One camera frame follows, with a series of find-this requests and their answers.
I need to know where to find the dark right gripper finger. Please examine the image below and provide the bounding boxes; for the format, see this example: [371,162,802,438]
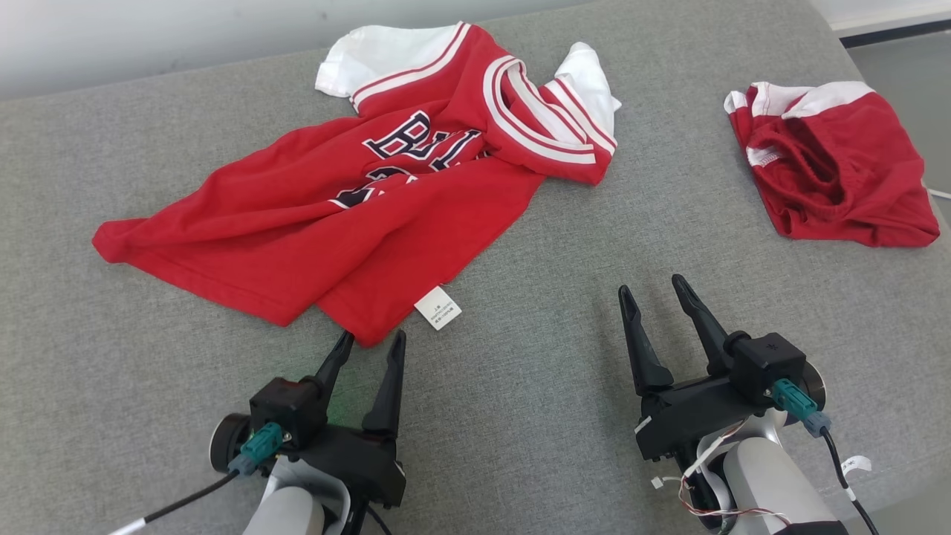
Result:
[671,273,735,377]
[617,285,675,398]

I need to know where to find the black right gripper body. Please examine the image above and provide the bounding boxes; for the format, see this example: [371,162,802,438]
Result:
[634,374,775,463]

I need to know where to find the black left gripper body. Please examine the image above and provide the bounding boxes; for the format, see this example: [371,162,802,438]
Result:
[293,422,409,510]

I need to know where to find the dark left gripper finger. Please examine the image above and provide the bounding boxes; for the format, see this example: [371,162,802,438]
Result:
[361,329,408,441]
[312,330,356,398]

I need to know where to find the red basketball jersey shirt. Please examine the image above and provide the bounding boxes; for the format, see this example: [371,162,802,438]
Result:
[91,21,623,349]

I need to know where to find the red shorts with white bands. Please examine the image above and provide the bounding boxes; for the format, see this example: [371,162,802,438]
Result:
[724,80,941,249]

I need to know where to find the grey fabric sofa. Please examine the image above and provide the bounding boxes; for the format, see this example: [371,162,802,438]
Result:
[0,0,951,535]

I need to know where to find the red white thin wire bundle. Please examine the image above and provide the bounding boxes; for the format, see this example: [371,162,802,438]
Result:
[651,420,793,533]

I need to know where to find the left camera cable teal plug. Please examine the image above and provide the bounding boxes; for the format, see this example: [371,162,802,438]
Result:
[108,421,285,535]

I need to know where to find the camera cable teal plug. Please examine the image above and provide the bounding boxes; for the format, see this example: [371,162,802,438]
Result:
[108,421,285,535]
[770,378,883,535]

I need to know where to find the right camera cable teal plug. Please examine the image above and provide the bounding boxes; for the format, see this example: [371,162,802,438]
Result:
[770,378,883,535]

